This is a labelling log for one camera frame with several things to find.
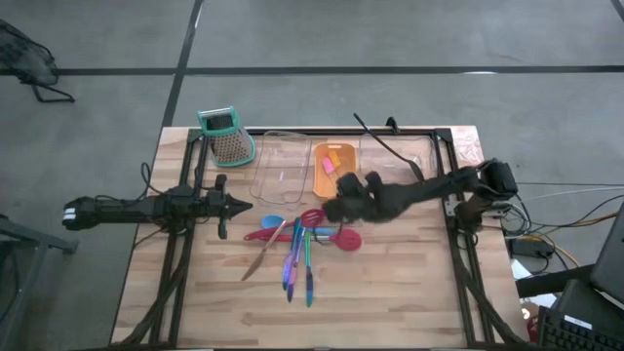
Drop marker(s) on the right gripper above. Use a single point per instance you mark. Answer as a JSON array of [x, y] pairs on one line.
[[365, 202]]

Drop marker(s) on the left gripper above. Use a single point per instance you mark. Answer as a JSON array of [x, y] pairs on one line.
[[222, 207]]

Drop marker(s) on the pink silicone brush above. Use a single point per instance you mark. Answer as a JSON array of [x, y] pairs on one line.
[[327, 166]]

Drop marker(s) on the orange silicone brush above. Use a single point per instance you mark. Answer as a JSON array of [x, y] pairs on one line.
[[335, 158]]

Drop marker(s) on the black slotted turner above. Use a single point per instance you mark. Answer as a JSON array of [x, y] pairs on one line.
[[385, 146]]

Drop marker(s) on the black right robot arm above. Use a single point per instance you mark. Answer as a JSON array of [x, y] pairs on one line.
[[429, 190]]

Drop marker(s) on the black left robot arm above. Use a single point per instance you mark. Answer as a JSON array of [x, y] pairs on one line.
[[122, 209]]

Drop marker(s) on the orange plastic bin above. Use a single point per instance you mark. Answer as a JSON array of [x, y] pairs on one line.
[[319, 187]]

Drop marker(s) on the red silicone tongs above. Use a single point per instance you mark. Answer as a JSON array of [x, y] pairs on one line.
[[347, 240]]

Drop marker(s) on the blue silicone spoon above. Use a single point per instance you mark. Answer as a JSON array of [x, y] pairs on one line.
[[270, 222]]

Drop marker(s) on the clear plastic bin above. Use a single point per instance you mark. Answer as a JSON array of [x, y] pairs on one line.
[[380, 161], [273, 161]]

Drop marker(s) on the teal steel box grater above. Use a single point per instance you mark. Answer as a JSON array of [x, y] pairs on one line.
[[229, 146]]

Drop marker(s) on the clear plastic bag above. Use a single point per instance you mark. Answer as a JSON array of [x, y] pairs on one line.
[[468, 144]]

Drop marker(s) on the black power adapter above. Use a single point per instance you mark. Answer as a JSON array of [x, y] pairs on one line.
[[529, 247]]

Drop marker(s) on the grey side table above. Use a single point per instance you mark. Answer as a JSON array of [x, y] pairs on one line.
[[19, 239]]

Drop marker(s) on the black mesh chair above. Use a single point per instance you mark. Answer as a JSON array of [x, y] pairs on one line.
[[24, 58]]

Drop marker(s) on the black keyboard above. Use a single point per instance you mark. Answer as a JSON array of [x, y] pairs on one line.
[[575, 336]]

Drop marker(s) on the dark grey computer monitor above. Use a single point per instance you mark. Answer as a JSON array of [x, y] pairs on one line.
[[612, 263]]

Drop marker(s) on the black aluminium table frame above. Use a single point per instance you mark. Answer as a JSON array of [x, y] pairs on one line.
[[292, 131]]

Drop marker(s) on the black clamp mount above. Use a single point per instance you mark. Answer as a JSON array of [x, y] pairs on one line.
[[392, 124]]

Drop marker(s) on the grey metal bracket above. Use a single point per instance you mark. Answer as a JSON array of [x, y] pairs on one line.
[[451, 207]]

